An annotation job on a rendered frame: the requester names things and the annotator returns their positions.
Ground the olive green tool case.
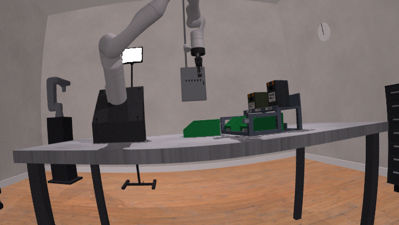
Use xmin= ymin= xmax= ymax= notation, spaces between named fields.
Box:
xmin=248 ymin=92 xmax=269 ymax=110

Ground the green bin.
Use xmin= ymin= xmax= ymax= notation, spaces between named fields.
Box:
xmin=183 ymin=119 xmax=221 ymax=137
xmin=241 ymin=113 xmax=284 ymax=132
xmin=225 ymin=116 xmax=247 ymax=131

